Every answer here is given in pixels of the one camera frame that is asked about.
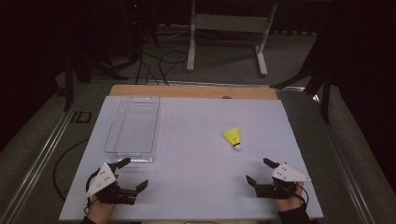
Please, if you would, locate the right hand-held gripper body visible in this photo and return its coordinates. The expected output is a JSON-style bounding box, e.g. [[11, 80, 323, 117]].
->
[[255, 161, 311, 200]]

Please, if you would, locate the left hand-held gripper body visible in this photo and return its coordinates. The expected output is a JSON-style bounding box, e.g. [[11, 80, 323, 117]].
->
[[86, 162, 138, 205]]

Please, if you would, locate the clear plastic container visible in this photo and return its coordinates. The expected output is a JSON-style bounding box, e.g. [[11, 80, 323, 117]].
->
[[103, 95, 162, 163]]

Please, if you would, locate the yellow shuttlecock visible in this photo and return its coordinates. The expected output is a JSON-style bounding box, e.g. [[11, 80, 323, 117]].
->
[[222, 127, 243, 152]]

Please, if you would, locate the person's right hand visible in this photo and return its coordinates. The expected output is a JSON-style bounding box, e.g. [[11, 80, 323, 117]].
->
[[275, 183, 304, 213]]

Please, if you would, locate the person's left hand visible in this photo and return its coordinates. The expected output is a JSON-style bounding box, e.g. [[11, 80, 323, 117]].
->
[[88, 196, 118, 224]]

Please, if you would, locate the white table board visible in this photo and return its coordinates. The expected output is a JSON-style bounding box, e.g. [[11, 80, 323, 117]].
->
[[59, 95, 324, 222]]

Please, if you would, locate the black metal stand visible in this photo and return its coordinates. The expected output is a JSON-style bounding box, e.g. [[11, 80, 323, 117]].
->
[[270, 31, 332, 124], [64, 46, 129, 112]]

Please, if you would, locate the white metal stand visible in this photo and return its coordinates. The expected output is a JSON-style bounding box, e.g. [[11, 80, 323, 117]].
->
[[186, 0, 278, 77]]

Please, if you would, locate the left hand-held gripper cable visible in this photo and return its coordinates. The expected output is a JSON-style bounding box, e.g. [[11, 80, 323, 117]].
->
[[83, 169, 101, 217]]

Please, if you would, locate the hand-held gripper cable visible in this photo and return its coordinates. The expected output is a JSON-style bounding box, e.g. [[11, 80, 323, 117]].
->
[[83, 169, 101, 217], [295, 183, 310, 207]]

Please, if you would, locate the right hand-held gripper cable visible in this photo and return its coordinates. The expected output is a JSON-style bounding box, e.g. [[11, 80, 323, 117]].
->
[[295, 183, 310, 207]]

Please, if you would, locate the black floor cable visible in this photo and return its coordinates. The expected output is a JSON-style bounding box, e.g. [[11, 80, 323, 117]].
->
[[52, 138, 90, 202]]

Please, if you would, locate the metal floor rail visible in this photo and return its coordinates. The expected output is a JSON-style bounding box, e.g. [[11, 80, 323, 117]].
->
[[276, 87, 376, 224], [0, 83, 92, 224]]

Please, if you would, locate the black cable bundle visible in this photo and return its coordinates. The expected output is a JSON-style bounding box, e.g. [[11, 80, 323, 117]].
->
[[134, 46, 190, 87]]

